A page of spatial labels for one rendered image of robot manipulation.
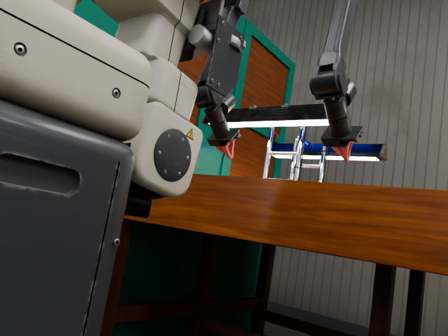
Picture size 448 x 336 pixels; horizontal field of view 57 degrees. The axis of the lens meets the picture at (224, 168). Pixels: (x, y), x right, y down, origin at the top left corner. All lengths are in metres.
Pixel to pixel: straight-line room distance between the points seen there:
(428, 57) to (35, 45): 3.10
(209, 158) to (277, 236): 1.04
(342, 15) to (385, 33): 2.34
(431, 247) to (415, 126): 2.23
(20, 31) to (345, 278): 2.91
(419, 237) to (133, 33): 0.77
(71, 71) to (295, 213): 0.79
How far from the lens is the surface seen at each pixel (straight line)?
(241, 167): 2.36
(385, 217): 1.05
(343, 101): 1.12
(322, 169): 1.93
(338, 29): 1.20
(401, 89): 3.33
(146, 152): 0.76
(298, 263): 3.31
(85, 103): 0.50
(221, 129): 1.37
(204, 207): 1.31
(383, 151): 2.01
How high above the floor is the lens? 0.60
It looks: 9 degrees up
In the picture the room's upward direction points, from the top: 10 degrees clockwise
